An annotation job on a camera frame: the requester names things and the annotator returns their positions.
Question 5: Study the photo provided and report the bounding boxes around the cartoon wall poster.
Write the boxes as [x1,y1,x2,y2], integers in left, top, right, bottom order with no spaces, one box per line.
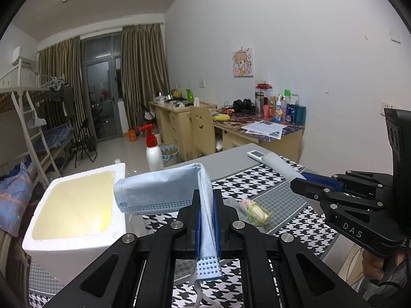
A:
[233,47,254,78]

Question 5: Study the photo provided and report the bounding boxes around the wooden chair smiley cutout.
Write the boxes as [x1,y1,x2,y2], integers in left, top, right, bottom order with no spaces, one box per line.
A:
[188,105,216,161]

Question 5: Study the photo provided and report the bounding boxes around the white bunk bed ladder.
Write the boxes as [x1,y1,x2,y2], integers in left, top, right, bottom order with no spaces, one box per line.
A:
[11,88,61,183]

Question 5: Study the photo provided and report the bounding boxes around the white metal bunk bed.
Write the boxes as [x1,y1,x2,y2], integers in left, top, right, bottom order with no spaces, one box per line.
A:
[0,59,65,283]
[35,74,87,167]

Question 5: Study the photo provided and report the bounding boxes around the black folding chair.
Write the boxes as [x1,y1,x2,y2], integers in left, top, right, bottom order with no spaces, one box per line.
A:
[72,118,98,168]

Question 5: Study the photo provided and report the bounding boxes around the printed paper sheets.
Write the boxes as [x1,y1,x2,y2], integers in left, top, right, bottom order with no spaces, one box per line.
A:
[241,120,286,140]

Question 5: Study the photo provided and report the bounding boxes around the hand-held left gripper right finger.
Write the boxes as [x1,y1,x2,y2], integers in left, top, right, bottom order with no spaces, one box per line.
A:
[213,190,373,308]

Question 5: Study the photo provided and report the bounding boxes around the blue round basket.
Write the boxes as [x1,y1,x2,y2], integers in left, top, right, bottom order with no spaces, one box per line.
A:
[161,146,180,163]

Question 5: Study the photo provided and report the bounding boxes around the glass balcony door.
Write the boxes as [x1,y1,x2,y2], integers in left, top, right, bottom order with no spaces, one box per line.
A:
[80,32,124,142]

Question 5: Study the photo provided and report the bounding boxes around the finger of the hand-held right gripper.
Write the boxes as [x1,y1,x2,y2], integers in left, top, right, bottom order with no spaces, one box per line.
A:
[302,170,394,200]
[290,177,390,214]

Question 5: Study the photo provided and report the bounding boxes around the row of toiletry bottles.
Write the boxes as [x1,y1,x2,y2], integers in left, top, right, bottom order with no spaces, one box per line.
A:
[255,83,307,125]

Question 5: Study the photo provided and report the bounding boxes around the white air conditioner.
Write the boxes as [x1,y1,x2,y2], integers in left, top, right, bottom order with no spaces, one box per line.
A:
[11,46,36,66]

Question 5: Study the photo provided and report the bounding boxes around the black headphones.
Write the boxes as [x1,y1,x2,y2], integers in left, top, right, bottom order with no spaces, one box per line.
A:
[233,99,254,113]

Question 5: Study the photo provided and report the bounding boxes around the person's right hand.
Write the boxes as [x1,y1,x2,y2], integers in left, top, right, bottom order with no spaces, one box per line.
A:
[362,249,386,280]

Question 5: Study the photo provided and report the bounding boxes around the white spray bottle red pump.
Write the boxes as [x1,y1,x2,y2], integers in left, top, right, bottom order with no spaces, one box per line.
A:
[138,124,164,172]

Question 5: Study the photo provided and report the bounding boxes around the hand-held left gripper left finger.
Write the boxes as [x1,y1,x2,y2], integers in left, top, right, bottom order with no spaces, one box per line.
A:
[43,190,201,308]

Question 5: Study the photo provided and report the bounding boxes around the houndstooth tablecloth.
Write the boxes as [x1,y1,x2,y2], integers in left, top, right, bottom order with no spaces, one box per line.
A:
[28,143,341,308]

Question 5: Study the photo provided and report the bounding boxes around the brown curtain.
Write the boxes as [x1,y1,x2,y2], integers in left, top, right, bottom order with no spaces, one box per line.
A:
[38,36,85,142]
[121,22,171,135]

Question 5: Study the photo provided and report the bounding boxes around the white narrow cabinet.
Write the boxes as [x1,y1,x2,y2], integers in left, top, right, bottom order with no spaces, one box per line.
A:
[116,99,124,135]

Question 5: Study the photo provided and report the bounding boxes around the blue plaid quilt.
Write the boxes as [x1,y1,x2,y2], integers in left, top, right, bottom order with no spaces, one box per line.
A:
[0,162,36,235]

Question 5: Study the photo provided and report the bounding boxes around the blue face mask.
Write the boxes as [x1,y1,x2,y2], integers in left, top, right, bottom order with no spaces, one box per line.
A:
[113,163,223,308]

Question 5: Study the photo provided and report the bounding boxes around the hanging dark clothes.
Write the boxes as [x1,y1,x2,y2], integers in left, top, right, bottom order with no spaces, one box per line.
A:
[48,83,76,118]

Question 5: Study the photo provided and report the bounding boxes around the white foam box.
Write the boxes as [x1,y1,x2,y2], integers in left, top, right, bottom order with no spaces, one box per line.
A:
[22,162,127,286]

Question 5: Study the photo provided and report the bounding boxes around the pink yellow plastic-wrapped bundle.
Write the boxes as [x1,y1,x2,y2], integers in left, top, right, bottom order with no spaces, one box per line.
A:
[240,199,273,227]

